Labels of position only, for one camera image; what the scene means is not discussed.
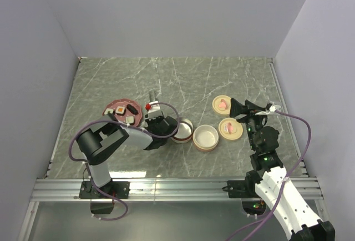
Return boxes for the orange centre sushi roll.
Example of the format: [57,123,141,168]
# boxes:
[115,106,126,116]

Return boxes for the pale sushi roll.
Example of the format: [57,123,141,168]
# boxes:
[124,116,135,125]

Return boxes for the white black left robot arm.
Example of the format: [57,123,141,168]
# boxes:
[75,114,178,198]

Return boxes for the aluminium front rail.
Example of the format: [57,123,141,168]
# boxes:
[22,176,324,241]

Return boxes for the black spiky sea cucumber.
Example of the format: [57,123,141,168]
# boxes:
[126,104,139,115]

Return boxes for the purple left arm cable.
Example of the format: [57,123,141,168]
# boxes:
[68,101,181,221]

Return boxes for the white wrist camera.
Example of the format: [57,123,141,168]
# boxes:
[266,102,282,114]
[145,101,163,121]

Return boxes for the pink dotted plate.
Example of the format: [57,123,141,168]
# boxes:
[102,98,143,127]

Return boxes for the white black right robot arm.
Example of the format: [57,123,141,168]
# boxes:
[223,98,336,240]

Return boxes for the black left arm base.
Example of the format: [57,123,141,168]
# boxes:
[78,180,130,218]

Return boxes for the metal serving tongs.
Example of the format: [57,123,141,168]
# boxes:
[149,90,157,102]

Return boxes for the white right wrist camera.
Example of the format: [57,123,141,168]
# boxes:
[266,102,282,114]

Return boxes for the metal lunch box tier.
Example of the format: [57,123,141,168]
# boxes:
[171,118,194,144]

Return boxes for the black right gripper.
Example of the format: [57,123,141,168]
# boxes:
[229,98,267,150]

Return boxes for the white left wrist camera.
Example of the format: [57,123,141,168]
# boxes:
[145,101,163,121]

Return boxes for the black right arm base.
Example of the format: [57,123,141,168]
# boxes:
[222,170,266,217]

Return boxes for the beige lunch box tier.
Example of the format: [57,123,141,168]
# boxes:
[192,124,219,152]

